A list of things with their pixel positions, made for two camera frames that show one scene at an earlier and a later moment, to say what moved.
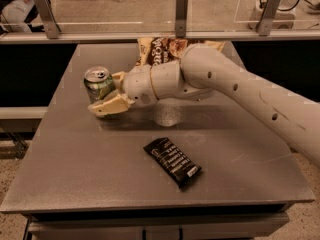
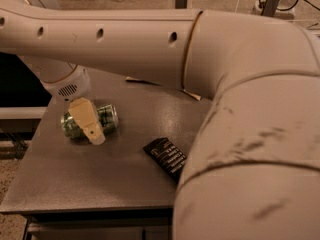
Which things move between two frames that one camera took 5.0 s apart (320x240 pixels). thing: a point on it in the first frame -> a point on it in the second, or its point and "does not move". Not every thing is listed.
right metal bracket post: x=269 y=11 does not move
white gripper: x=139 y=84 -> x=70 y=86
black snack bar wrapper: x=174 y=161 does not move
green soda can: x=98 y=82 -> x=108 y=118
